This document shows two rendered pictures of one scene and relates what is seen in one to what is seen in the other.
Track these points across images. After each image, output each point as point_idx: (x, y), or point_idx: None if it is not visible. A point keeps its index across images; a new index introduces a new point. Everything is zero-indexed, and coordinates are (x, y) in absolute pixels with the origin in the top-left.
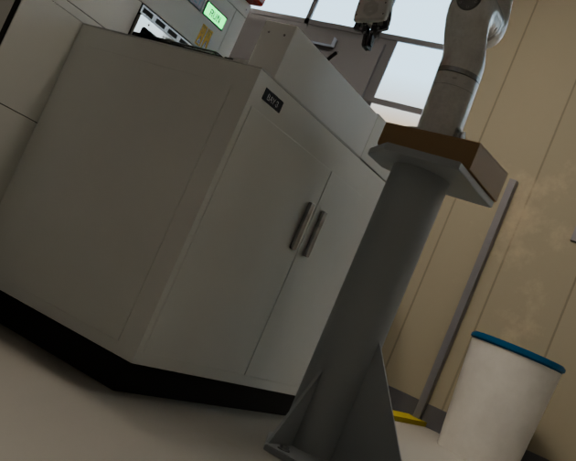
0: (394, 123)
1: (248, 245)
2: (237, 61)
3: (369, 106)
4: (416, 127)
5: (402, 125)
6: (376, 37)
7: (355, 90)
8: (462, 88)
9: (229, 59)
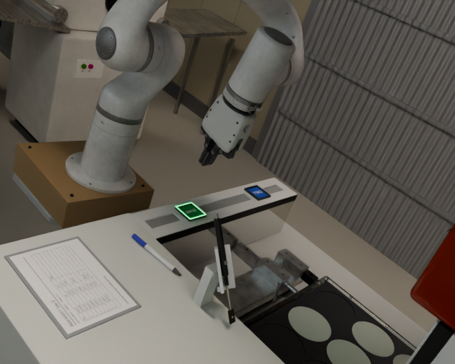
0: (149, 185)
1: None
2: (287, 224)
3: (152, 209)
4: (133, 172)
5: (144, 180)
6: (204, 144)
7: (187, 199)
8: None
9: (292, 228)
